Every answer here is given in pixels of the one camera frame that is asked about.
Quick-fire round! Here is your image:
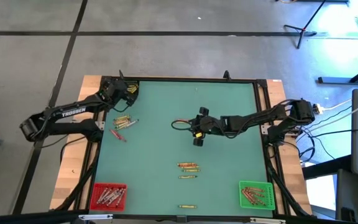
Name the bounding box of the green plastic basket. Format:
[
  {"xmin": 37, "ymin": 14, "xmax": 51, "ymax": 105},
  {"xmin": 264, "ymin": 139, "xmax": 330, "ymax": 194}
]
[{"xmin": 239, "ymin": 180, "xmax": 276, "ymax": 211}]

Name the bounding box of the silver metal bracket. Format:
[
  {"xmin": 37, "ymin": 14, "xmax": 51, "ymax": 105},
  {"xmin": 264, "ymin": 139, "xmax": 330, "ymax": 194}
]
[
  {"xmin": 77, "ymin": 213, "xmax": 114, "ymax": 222},
  {"xmin": 249, "ymin": 217, "xmax": 287, "ymax": 224}
]

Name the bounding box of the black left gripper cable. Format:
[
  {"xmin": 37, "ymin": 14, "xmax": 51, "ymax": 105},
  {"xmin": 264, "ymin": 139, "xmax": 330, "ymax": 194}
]
[{"xmin": 103, "ymin": 99, "xmax": 132, "ymax": 113}]

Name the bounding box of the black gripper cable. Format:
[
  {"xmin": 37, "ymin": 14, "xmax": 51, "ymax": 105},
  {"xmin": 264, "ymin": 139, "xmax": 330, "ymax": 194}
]
[
  {"xmin": 103, "ymin": 99, "xmax": 132, "ymax": 113},
  {"xmin": 170, "ymin": 119, "xmax": 196, "ymax": 131}
]

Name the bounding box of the black tripod stand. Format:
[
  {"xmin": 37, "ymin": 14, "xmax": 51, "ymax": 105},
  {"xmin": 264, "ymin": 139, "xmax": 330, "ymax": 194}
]
[{"xmin": 283, "ymin": 0, "xmax": 349, "ymax": 50}]

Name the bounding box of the black cable conduit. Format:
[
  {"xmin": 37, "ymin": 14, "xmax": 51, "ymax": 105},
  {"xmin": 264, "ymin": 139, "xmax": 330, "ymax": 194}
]
[
  {"xmin": 53, "ymin": 146, "xmax": 101, "ymax": 212},
  {"xmin": 265, "ymin": 152, "xmax": 312, "ymax": 217}
]

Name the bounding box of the grey cabinet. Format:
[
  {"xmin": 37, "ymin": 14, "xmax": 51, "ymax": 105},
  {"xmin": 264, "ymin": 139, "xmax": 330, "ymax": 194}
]
[{"xmin": 336, "ymin": 169, "xmax": 358, "ymax": 224}]

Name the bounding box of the white crayon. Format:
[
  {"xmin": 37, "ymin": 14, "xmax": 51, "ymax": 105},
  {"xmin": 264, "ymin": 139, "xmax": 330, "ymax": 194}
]
[{"xmin": 117, "ymin": 119, "xmax": 140, "ymax": 130}]

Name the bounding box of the pale grey crayon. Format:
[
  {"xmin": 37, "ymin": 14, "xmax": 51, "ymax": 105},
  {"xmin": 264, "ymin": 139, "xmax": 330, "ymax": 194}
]
[
  {"xmin": 96, "ymin": 187, "xmax": 109, "ymax": 205},
  {"xmin": 114, "ymin": 187, "xmax": 127, "ymax": 200},
  {"xmin": 101, "ymin": 187, "xmax": 114, "ymax": 205},
  {"xmin": 105, "ymin": 188, "xmax": 118, "ymax": 205},
  {"xmin": 109, "ymin": 188, "xmax": 122, "ymax": 206},
  {"xmin": 116, "ymin": 190, "xmax": 126, "ymax": 207}
]

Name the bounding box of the red plastic basket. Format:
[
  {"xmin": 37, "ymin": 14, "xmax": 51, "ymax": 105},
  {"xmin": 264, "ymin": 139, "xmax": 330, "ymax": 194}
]
[{"xmin": 89, "ymin": 182, "xmax": 128, "ymax": 212}]

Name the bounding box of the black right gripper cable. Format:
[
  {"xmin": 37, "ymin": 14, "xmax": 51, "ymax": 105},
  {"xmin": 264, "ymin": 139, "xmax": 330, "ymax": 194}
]
[{"xmin": 170, "ymin": 119, "xmax": 196, "ymax": 131}]

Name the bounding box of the reddish brown crayon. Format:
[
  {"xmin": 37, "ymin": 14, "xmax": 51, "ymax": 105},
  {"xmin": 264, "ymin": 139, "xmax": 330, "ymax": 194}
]
[
  {"xmin": 246, "ymin": 192, "xmax": 261, "ymax": 207},
  {"xmin": 250, "ymin": 196, "xmax": 267, "ymax": 207},
  {"xmin": 241, "ymin": 189, "xmax": 255, "ymax": 207}
]

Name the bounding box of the green table mat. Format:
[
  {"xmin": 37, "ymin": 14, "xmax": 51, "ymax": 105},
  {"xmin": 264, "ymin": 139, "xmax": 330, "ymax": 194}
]
[{"xmin": 89, "ymin": 80, "xmax": 275, "ymax": 218}]

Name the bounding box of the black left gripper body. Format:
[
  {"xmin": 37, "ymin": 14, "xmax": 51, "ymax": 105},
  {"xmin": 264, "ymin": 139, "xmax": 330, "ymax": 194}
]
[{"xmin": 106, "ymin": 77, "xmax": 137, "ymax": 108}]

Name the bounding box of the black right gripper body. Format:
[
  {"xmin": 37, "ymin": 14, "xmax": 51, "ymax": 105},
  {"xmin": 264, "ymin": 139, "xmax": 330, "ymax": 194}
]
[{"xmin": 193, "ymin": 106, "xmax": 227, "ymax": 147}]

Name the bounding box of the black stand base beam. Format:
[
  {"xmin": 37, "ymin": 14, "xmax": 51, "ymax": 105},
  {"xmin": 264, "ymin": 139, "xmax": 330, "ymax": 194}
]
[{"xmin": 318, "ymin": 60, "xmax": 358, "ymax": 85}]

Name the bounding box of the black table frame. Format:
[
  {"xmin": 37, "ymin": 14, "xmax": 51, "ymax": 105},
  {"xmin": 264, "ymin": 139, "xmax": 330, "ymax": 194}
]
[{"xmin": 73, "ymin": 70, "xmax": 312, "ymax": 223}]

